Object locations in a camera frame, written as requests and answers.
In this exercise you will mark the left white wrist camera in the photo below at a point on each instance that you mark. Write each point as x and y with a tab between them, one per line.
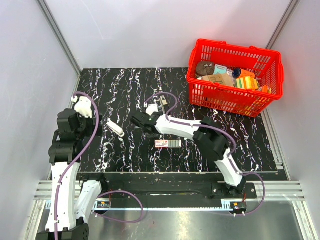
83	106

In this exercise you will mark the brown cardboard box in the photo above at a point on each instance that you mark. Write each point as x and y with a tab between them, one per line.
222	79

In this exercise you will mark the aluminium rail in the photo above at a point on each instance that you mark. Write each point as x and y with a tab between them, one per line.
196	201

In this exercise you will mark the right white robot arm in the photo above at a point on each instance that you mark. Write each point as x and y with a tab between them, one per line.
215	145

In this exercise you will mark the red plastic basket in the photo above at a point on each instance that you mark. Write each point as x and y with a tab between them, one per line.
264	63

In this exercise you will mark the orange snack packet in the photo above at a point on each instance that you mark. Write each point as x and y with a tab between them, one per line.
264	89

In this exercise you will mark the teal white card box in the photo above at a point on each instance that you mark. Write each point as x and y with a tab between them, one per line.
220	69

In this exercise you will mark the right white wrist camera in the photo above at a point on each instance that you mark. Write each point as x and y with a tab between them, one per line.
150	108

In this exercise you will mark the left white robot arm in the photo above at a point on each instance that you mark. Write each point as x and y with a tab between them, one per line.
68	216

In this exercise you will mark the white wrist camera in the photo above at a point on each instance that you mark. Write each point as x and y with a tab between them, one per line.
150	108
83	106

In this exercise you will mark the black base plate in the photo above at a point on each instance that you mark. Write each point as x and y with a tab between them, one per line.
206	183

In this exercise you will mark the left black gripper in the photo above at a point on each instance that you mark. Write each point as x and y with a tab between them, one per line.
92	125

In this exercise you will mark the black grey stapler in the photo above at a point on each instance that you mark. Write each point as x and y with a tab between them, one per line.
164	104

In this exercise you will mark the yellow green sponge pack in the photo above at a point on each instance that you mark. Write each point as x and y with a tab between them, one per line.
246	83

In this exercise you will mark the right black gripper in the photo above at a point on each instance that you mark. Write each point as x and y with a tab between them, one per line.
153	135

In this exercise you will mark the brown round object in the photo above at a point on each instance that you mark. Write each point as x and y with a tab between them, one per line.
204	68

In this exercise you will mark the orange bottle blue cap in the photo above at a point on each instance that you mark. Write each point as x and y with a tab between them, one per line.
241	73

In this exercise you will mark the staple box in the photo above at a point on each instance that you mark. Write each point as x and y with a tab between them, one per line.
168	143

